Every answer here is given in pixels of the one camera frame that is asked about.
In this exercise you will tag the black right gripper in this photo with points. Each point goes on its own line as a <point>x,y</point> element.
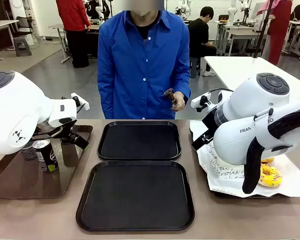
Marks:
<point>210,120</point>

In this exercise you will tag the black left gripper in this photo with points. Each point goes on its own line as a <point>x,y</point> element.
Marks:
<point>67,133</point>

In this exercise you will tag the black white patterned Pepsi can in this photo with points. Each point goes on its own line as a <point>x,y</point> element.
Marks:
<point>28,153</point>

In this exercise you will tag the metal serving tongs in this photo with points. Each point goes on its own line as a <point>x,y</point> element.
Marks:
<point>169,94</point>

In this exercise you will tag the person's right forearm blue sleeve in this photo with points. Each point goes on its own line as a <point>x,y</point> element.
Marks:
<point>105,100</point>

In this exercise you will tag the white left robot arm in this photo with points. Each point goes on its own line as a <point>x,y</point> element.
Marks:
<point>15,112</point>

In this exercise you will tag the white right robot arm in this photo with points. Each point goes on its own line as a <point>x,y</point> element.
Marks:
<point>240,140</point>

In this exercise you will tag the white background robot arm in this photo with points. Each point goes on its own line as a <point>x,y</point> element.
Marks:
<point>233,11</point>
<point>183,7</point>

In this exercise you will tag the person's left hand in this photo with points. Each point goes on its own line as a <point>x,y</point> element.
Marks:
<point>180,101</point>

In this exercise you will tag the small black plastic tray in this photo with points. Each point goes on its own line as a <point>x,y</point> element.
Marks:
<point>138,141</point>

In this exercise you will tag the black tray under paper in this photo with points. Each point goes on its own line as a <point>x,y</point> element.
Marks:
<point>227,194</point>

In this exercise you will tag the brown plastic tray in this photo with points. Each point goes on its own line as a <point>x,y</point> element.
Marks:
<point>27,181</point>

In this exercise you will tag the large black plastic tray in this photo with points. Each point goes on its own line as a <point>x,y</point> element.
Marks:
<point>135,197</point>

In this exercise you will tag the large white table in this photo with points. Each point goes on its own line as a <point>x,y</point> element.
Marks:
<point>230,72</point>

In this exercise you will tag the yellow sprinkled donut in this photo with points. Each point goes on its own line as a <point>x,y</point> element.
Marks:
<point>272,178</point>

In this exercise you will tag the white printed paper sheet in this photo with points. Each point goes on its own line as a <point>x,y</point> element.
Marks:
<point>292,175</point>

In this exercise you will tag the person in blue shirt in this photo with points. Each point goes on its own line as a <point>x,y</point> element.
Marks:
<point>140,62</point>

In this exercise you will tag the seated person in black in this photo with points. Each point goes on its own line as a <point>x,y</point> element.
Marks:
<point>201,37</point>

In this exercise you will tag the standing person in red top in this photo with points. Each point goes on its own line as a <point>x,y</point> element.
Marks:
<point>73,32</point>

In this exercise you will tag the grey step stool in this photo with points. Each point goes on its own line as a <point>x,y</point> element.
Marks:
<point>22,46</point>

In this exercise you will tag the background work table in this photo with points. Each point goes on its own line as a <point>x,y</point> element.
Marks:
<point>240,32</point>

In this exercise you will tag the grey background table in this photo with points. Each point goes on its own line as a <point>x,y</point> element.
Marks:
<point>60,26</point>

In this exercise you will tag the black office chair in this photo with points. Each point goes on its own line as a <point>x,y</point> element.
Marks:
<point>23,26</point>

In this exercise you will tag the black stand pole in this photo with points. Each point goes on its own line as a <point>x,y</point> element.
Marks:
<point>263,27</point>

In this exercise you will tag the person in red dress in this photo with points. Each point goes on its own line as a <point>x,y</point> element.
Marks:
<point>277,32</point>

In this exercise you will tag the background person in dark clothes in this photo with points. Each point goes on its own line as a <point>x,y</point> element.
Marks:
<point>93,8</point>

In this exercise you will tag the white background desk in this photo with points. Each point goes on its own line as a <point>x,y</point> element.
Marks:
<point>2,23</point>

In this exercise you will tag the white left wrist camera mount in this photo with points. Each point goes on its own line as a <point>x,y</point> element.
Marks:
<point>81,102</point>

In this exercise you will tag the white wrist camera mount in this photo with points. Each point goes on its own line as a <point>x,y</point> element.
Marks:
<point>81,102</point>
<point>200,100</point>

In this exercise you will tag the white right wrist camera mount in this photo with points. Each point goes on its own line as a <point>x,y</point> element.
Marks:
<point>200,100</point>

